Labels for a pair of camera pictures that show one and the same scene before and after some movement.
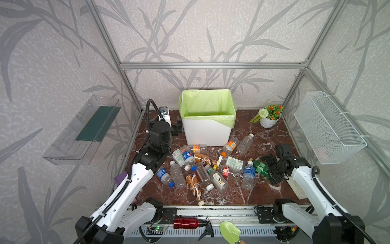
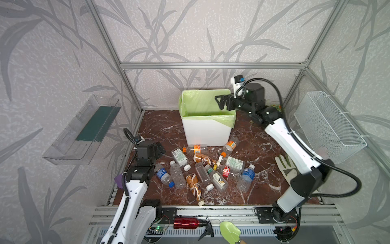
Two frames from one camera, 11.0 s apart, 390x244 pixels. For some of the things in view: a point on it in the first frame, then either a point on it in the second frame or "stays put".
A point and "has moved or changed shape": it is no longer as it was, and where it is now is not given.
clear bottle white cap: x=177 y=176 stays put
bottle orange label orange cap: x=230 y=146 stays put
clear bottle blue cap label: x=165 y=178 stays put
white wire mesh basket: x=332 y=138 stays put
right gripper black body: x=272 y=166 → x=230 y=102
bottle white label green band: x=217 y=179 stays put
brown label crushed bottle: x=192 y=181 stays put
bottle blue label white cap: x=249 y=174 has moved or changed shape
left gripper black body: x=175 y=128 → x=155 y=149
